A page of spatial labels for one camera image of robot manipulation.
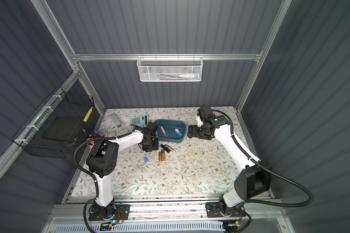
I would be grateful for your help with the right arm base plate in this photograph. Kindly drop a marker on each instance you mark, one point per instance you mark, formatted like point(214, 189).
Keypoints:
point(219, 209)

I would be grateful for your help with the coral lip gloss silver cap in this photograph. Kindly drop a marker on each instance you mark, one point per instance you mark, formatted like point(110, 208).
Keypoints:
point(163, 158)

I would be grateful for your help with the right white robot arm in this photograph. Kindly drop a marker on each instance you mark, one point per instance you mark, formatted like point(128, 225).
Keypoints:
point(251, 180)

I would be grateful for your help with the gold glitter lipstick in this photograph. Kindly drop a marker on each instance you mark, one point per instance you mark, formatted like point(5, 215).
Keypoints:
point(160, 156)

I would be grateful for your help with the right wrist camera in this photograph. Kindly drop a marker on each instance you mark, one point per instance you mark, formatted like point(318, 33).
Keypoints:
point(204, 114)

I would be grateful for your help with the white wire mesh basket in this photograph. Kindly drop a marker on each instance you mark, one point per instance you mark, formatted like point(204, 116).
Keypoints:
point(178, 69)

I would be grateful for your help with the white perforated cable tray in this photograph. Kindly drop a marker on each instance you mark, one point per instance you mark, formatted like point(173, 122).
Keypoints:
point(160, 227)

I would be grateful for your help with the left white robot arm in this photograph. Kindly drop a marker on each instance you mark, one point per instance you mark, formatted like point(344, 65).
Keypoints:
point(102, 159)

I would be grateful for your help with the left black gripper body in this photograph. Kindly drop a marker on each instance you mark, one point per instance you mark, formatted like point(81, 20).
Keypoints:
point(148, 142)

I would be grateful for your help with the floral table mat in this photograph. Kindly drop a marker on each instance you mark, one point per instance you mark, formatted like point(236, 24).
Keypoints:
point(194, 167)

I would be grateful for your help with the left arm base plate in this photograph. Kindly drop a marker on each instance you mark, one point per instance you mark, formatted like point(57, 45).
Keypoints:
point(111, 212)

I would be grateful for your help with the grey blue small device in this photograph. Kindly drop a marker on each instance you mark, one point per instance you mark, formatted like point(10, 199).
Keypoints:
point(116, 120)

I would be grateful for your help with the pink lip gloss tube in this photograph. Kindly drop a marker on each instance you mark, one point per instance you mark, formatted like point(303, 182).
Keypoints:
point(163, 131)

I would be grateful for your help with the gold glitter lipstick angled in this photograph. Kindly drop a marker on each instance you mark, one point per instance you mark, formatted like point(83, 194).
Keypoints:
point(171, 149)

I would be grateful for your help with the cup of coloured pens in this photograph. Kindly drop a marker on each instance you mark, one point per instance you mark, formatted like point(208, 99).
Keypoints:
point(91, 136)

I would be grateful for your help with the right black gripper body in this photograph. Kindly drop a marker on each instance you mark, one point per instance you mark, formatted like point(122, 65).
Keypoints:
point(195, 131)

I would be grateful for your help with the pink blue gradient lipstick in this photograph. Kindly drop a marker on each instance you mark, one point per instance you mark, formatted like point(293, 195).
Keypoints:
point(144, 157)

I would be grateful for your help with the teal storage box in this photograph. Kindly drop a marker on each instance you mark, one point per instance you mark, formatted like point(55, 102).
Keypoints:
point(169, 126)

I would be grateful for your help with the teal calculator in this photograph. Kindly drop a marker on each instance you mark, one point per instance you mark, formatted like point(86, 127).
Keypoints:
point(141, 121)

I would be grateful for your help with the black lipstick gold band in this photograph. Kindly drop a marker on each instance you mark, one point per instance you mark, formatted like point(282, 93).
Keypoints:
point(165, 148)

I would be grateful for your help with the black wire basket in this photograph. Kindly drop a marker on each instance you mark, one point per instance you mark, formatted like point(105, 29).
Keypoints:
point(61, 125)

